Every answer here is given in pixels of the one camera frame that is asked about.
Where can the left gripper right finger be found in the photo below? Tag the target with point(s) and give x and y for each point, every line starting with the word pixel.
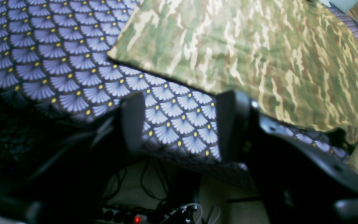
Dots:
pixel 275 160

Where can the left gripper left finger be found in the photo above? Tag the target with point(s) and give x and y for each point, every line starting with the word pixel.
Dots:
pixel 88 152

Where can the purple fan-pattern tablecloth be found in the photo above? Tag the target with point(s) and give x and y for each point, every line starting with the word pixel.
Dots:
pixel 54 66

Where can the black power strip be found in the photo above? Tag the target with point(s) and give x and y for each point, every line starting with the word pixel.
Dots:
pixel 125 215

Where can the camouflage T-shirt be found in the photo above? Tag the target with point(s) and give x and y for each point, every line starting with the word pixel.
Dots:
pixel 295 57

